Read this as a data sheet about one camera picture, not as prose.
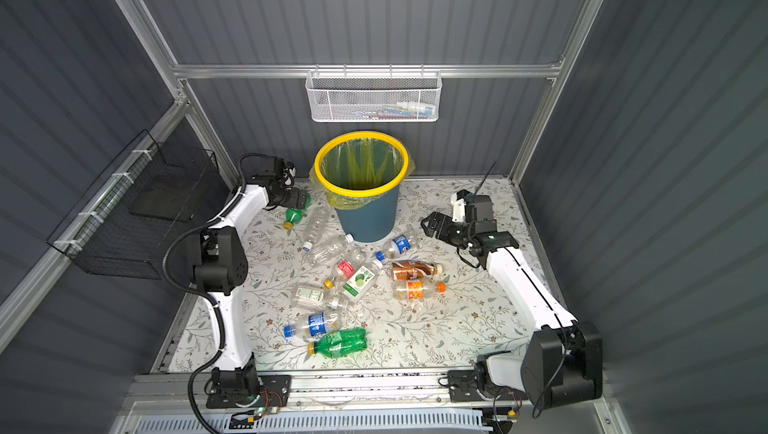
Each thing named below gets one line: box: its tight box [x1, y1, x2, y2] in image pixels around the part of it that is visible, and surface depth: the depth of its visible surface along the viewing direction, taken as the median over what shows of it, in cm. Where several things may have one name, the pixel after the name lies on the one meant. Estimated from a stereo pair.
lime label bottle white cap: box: [339, 259, 383, 303], surface depth 91 cm
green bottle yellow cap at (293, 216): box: [283, 208, 304, 231], surface depth 107 cm
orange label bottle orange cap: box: [391, 278, 447, 300], surface depth 90 cm
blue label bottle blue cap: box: [284, 312, 341, 338], surface depth 82 cm
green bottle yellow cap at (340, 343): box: [307, 327, 368, 358], surface depth 80 cm
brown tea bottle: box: [391, 260, 443, 281], surface depth 92 cm
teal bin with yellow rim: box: [314, 130, 409, 244], surface depth 96 cm
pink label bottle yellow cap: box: [324, 252, 366, 289], surface depth 92 cm
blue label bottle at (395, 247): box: [376, 234, 417, 261], surface depth 98 cm
